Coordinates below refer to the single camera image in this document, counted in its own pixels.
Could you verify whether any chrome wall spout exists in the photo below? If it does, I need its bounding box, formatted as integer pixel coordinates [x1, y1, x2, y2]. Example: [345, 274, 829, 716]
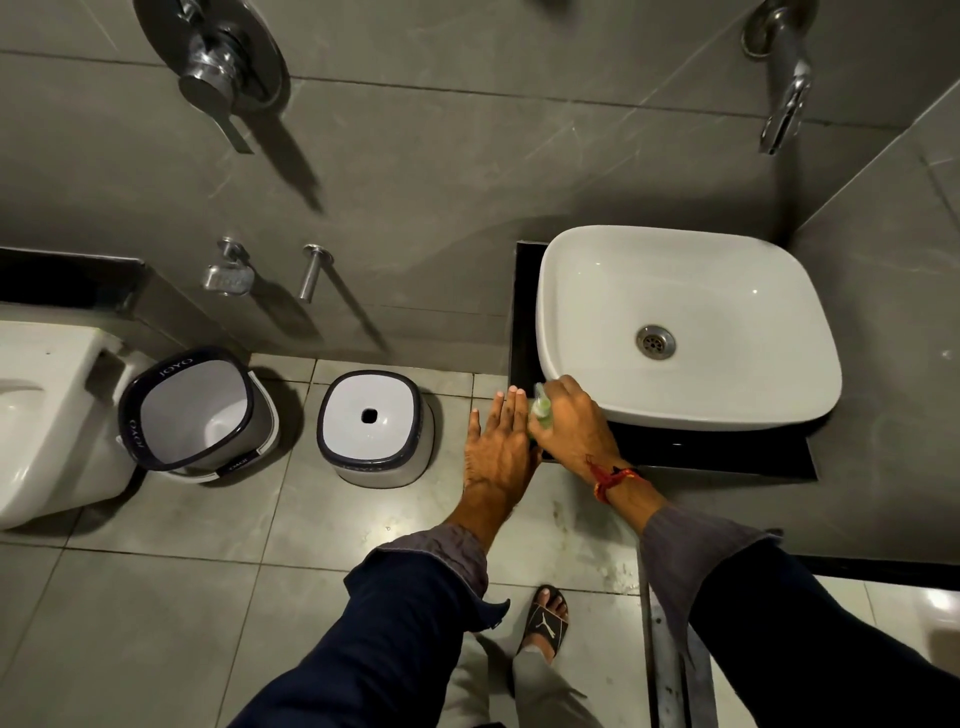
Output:
[297, 243, 336, 305]

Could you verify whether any black stone ledge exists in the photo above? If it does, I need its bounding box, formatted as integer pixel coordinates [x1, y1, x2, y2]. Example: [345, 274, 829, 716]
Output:
[0, 246, 145, 314]

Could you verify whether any person's left hand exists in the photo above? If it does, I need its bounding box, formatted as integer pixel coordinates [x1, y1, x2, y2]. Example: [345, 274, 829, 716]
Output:
[462, 386, 543, 520]

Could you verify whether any chrome shower mixer valve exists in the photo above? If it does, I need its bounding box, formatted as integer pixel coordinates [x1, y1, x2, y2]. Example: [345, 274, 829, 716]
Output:
[132, 0, 291, 156]

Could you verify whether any person's grey trouser leg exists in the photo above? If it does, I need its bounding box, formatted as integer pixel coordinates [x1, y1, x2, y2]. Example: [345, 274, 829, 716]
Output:
[438, 633, 605, 728]

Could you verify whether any chrome angle valve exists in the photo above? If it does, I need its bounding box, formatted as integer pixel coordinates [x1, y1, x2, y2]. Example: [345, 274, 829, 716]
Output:
[201, 237, 257, 298]

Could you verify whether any person's foot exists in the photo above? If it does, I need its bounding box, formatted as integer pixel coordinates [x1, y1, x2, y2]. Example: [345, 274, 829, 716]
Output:
[522, 586, 571, 666]

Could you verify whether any black sandal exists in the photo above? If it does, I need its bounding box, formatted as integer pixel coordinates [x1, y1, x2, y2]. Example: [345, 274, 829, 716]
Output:
[516, 585, 571, 661]

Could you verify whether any person's left forearm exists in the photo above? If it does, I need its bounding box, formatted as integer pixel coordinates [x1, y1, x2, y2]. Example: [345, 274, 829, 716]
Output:
[228, 486, 526, 728]

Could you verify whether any white ceramic wash basin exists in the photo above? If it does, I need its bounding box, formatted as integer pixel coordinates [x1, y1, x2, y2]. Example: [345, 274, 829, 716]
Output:
[535, 225, 843, 432]

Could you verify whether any white ceramic toilet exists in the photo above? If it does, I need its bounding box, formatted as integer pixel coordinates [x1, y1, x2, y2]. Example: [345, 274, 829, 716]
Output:
[0, 320, 156, 531]

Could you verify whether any chrome basin drain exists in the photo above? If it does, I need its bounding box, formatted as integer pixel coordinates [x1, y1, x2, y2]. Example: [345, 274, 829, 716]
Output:
[636, 324, 678, 362]

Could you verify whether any white bucket with navy rim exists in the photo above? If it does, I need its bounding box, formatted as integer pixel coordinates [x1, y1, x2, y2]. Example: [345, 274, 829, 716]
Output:
[117, 345, 282, 486]

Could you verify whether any red thread wristband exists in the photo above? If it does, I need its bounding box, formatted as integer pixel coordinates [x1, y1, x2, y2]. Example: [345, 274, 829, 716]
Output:
[585, 455, 648, 505]

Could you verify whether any person's right hand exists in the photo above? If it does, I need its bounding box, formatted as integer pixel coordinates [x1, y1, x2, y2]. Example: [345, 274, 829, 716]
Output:
[527, 375, 625, 486]

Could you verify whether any metal floor threshold strip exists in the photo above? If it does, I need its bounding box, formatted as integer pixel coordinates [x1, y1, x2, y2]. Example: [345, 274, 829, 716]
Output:
[636, 553, 721, 728]

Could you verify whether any black stone counter slab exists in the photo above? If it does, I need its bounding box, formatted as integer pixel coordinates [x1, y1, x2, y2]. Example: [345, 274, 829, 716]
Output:
[507, 240, 819, 482]

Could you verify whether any chrome wall basin tap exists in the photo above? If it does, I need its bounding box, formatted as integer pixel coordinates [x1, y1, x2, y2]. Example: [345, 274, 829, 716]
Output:
[741, 0, 821, 157]

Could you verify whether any white stool with navy rim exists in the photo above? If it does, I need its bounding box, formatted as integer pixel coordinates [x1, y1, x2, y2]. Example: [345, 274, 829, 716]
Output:
[315, 369, 437, 491]

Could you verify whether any person's right forearm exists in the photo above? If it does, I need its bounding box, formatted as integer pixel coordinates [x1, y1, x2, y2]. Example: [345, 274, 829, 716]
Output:
[606, 474, 960, 728]

